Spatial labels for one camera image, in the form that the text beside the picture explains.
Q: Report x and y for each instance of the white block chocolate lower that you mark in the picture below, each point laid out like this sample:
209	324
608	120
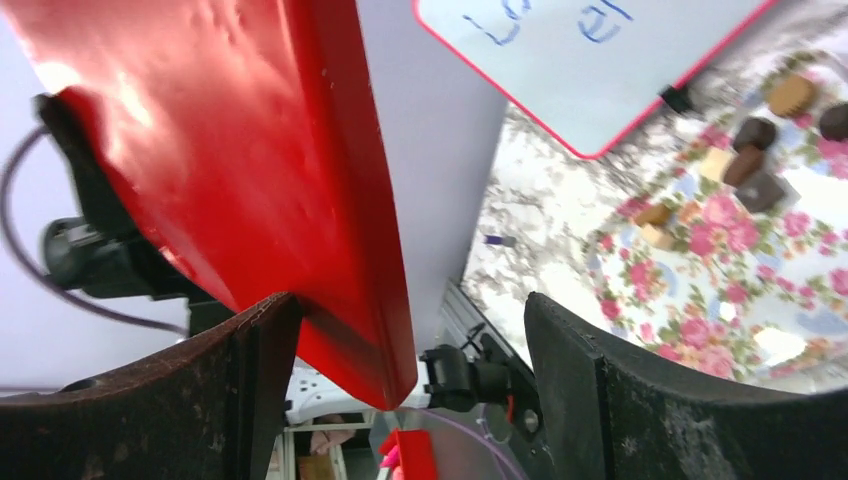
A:
657	237

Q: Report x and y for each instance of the white board pink frame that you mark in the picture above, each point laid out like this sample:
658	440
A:
587	71

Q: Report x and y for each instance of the white square chocolate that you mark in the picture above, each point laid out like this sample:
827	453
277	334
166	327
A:
715	163

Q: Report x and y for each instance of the dark round chocolate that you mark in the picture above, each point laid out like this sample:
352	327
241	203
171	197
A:
833	123

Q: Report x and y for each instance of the caramel round chocolate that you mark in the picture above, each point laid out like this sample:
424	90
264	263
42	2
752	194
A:
792	96

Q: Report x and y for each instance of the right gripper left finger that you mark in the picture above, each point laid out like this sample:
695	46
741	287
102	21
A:
209	407

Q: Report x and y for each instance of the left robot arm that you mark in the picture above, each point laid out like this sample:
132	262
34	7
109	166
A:
101	252

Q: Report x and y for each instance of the red box lid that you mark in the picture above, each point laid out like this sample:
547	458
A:
243	139

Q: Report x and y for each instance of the floral rectangular tray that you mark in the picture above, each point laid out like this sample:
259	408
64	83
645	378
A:
756	298

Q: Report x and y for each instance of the caramel block chocolate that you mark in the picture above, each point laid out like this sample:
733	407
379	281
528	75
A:
656	214

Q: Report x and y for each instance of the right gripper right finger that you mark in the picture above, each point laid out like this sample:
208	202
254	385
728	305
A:
613	410

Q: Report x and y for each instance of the dark square chocolate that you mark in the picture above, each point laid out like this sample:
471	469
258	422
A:
760	192

